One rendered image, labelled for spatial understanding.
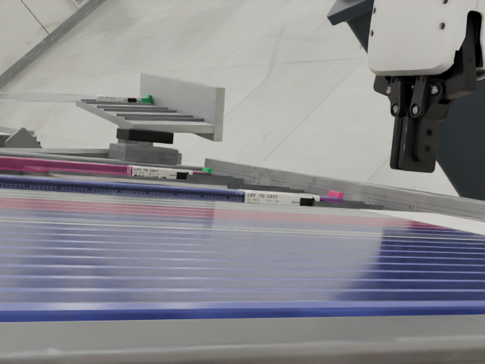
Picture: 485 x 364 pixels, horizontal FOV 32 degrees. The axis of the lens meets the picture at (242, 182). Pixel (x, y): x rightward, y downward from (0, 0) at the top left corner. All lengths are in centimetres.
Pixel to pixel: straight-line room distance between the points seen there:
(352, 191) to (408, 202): 7
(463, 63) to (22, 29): 792
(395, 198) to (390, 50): 12
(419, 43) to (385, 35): 4
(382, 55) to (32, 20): 788
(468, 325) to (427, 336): 2
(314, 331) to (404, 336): 2
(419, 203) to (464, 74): 10
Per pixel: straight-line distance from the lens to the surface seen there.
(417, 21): 63
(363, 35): 117
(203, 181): 79
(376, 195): 63
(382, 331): 17
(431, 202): 58
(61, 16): 856
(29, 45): 846
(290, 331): 16
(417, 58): 63
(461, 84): 61
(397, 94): 65
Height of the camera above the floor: 103
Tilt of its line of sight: 22 degrees down
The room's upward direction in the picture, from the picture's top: 38 degrees counter-clockwise
